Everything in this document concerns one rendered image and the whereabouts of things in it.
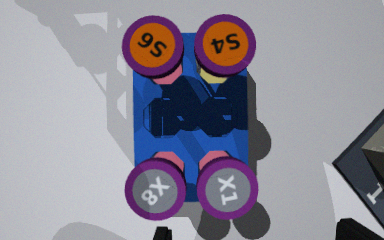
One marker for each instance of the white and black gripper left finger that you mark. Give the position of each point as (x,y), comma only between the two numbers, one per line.
(163,233)

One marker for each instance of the blue tube rack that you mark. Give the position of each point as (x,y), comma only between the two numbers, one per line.
(190,117)

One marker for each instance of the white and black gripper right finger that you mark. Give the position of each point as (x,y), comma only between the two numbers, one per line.
(350,229)

